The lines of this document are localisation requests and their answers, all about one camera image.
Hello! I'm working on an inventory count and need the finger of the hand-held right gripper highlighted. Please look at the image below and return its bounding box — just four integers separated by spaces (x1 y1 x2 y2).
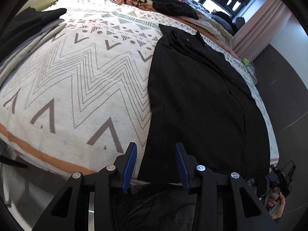
266 165 278 185

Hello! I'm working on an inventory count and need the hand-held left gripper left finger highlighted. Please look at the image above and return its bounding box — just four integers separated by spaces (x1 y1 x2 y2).
31 142 138 231

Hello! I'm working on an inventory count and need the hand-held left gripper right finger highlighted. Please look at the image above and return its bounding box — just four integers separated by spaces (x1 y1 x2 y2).
174 142 281 231

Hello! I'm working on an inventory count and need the black jacket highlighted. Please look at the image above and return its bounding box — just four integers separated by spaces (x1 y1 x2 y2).
137 24 271 184

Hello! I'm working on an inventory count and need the pile of clothes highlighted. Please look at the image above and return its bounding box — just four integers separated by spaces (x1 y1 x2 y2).
183 14 241 61

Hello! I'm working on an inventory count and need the person's right hand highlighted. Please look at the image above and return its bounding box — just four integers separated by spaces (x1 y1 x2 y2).
266 191 287 219

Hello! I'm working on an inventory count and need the white round stool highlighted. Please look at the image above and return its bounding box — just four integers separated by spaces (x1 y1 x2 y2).
0 159 73 210

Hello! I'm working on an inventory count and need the white nightstand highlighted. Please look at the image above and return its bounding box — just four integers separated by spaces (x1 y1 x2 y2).
243 61 258 85

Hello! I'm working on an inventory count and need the bed with patterned sheet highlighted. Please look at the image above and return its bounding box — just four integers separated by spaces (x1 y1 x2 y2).
0 0 280 181

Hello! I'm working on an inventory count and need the pink curtain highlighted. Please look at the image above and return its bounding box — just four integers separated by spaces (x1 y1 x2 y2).
232 0 293 62

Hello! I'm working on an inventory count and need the crumpled black garment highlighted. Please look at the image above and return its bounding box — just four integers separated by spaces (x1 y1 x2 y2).
141 0 200 20

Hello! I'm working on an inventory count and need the folded black garment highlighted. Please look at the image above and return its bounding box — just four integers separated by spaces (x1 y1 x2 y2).
0 7 68 77

